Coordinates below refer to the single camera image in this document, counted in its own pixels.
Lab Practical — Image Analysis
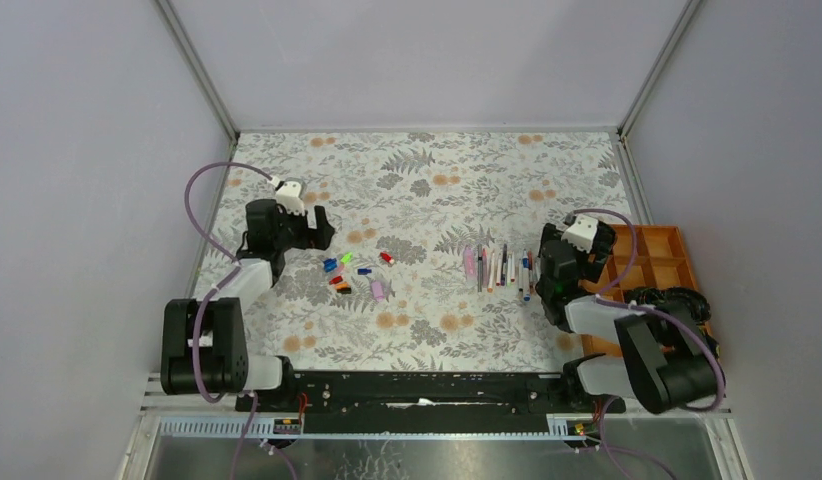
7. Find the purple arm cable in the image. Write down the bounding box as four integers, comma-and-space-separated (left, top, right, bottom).
184, 162, 283, 404
569, 208, 727, 478

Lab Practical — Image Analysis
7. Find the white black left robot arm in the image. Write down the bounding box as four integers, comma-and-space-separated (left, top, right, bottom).
160, 199, 336, 411

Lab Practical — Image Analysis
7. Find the floral patterned table mat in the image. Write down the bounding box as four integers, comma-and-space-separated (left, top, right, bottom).
213, 132, 630, 372

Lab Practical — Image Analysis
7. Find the slotted aluminium cable duct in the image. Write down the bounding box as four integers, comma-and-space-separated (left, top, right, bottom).
160, 415, 585, 440

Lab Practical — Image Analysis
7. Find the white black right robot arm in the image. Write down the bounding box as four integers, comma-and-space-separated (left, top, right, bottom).
534, 215, 726, 414

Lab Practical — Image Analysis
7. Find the pink highlighter marker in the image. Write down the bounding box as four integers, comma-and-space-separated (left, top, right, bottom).
463, 246, 478, 281

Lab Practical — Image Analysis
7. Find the purple pen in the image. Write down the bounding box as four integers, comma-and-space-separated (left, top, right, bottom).
499, 244, 509, 286

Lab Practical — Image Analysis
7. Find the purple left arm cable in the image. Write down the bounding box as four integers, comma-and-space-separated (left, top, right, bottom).
184, 162, 283, 404

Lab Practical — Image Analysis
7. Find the orange wooden compartment tray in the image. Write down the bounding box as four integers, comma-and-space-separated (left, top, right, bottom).
580, 224, 719, 351

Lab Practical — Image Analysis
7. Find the white marker orange cap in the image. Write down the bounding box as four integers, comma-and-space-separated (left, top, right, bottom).
487, 249, 499, 293

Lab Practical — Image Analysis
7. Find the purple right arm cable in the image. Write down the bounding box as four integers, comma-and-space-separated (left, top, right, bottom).
569, 208, 727, 478

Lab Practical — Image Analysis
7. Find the red orange gel pen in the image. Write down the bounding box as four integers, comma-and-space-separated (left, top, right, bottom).
525, 250, 535, 295

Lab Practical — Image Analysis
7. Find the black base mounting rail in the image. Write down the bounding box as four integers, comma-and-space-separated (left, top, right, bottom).
257, 365, 608, 423

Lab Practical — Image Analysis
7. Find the pink highlighter cap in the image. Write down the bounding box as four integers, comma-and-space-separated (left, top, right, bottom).
370, 280, 385, 302

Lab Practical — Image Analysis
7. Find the black green coiled strap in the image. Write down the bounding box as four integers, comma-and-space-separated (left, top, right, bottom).
626, 286, 714, 333

